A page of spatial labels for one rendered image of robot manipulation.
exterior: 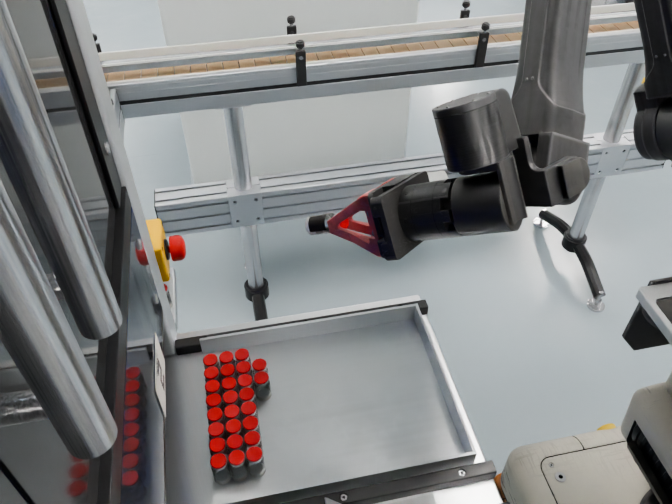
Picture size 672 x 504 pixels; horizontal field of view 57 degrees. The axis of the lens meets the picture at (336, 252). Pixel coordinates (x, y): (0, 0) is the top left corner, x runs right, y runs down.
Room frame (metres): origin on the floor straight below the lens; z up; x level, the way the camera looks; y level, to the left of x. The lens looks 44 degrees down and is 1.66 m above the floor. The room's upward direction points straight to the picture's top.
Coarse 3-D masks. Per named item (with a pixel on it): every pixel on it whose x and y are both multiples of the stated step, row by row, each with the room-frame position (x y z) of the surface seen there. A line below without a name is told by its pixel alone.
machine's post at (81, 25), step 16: (80, 0) 0.61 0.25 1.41; (80, 16) 0.59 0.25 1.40; (80, 32) 0.58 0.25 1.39; (80, 48) 0.57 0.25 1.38; (96, 48) 0.63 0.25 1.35; (96, 64) 0.60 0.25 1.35; (96, 80) 0.58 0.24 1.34; (96, 96) 0.57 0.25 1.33; (112, 112) 0.61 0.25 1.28; (112, 128) 0.59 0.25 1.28; (112, 144) 0.57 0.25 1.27; (128, 176) 0.60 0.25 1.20; (128, 192) 0.58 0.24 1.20; (144, 224) 0.61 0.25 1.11; (144, 240) 0.58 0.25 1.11; (160, 288) 0.60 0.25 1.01; (176, 352) 0.58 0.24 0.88
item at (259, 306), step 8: (264, 280) 1.42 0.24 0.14; (248, 288) 1.38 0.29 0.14; (264, 288) 1.39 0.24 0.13; (248, 296) 1.38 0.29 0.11; (256, 296) 1.36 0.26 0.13; (264, 296) 1.38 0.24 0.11; (256, 304) 1.33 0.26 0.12; (264, 304) 1.33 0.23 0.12; (256, 312) 1.30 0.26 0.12; (264, 312) 1.30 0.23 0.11; (256, 320) 1.28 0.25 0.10
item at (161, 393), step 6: (156, 336) 0.48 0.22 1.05; (156, 342) 0.47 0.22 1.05; (156, 348) 0.46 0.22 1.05; (156, 354) 0.45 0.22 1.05; (162, 354) 0.48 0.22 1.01; (156, 360) 0.44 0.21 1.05; (162, 360) 0.47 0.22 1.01; (156, 366) 0.43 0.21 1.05; (162, 366) 0.46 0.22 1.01; (156, 372) 0.43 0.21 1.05; (162, 372) 0.45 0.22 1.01; (156, 378) 0.42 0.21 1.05; (162, 378) 0.44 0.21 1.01; (156, 384) 0.41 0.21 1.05; (156, 390) 0.40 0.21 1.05; (162, 390) 0.42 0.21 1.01; (162, 396) 0.42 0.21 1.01; (162, 402) 0.41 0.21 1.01; (162, 408) 0.40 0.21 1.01
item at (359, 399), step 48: (240, 336) 0.59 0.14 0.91; (288, 336) 0.60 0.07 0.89; (336, 336) 0.61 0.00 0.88; (384, 336) 0.61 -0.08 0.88; (288, 384) 0.52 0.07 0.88; (336, 384) 0.52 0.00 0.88; (384, 384) 0.52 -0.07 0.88; (432, 384) 0.52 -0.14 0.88; (288, 432) 0.44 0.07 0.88; (336, 432) 0.44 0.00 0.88; (384, 432) 0.44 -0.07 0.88; (432, 432) 0.44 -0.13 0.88; (288, 480) 0.37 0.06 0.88; (336, 480) 0.36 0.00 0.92; (384, 480) 0.37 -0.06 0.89
